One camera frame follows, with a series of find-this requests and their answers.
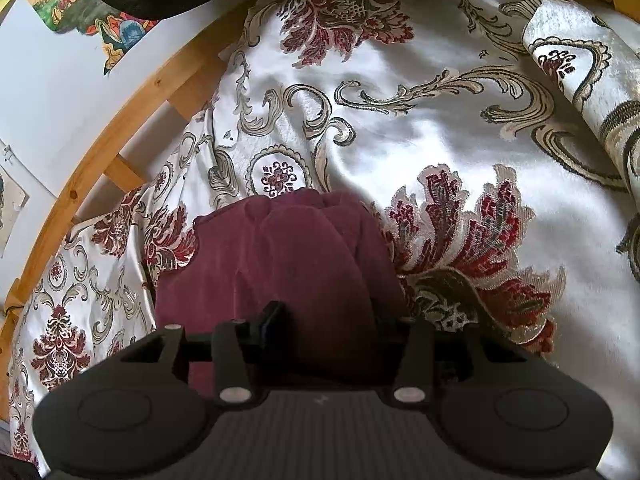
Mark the floral patterned bedspread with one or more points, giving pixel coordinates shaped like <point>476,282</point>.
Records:
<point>450,135</point>

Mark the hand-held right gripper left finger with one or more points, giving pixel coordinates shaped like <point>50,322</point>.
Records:
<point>265,327</point>

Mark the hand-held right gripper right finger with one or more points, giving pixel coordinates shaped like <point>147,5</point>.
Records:
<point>417,355</point>

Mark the maroon shirt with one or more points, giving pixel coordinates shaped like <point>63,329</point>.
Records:
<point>295,270</point>

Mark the wooden bed frame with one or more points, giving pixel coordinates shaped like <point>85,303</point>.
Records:
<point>130,130</point>

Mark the colourful wall poster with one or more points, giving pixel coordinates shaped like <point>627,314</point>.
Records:
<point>95,15</point>

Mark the pale wall paper sheet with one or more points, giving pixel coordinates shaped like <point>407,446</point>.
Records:
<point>11,200</point>

